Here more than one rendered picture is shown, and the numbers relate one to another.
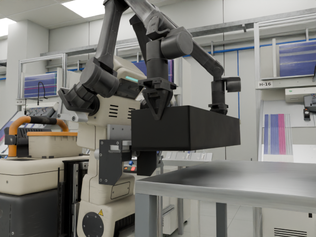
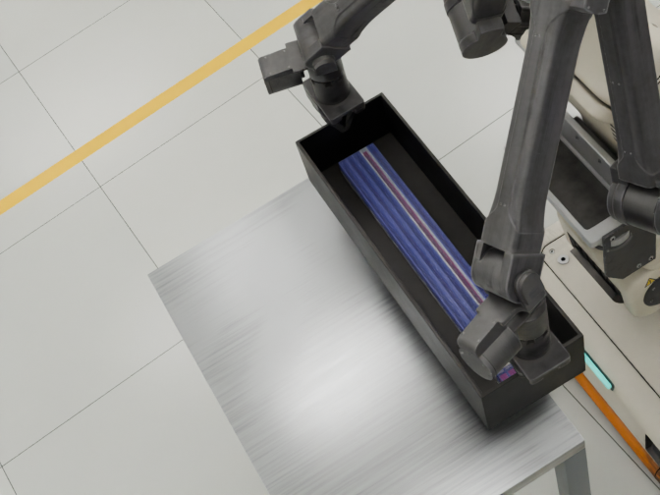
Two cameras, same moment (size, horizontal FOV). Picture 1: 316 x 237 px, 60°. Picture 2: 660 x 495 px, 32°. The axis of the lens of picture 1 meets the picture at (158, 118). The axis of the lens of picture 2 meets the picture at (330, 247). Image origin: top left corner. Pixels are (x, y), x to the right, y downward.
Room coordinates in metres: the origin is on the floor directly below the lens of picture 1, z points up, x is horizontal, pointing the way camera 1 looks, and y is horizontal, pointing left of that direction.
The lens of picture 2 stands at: (1.64, -0.85, 2.45)
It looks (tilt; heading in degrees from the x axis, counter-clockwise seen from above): 55 degrees down; 142
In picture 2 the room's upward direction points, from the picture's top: 24 degrees counter-clockwise
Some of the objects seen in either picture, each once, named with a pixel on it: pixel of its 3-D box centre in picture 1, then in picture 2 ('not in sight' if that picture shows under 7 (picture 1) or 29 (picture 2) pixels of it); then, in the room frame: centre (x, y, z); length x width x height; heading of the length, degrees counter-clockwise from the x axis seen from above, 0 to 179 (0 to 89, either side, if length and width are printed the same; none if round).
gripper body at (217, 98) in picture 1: (218, 100); (528, 335); (1.21, -0.27, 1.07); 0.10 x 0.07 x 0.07; 152
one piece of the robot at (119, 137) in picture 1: (128, 152); (586, 184); (1.10, 0.12, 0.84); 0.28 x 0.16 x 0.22; 152
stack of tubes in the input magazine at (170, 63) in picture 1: (150, 75); not in sight; (2.73, 0.08, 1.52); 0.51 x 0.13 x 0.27; 66
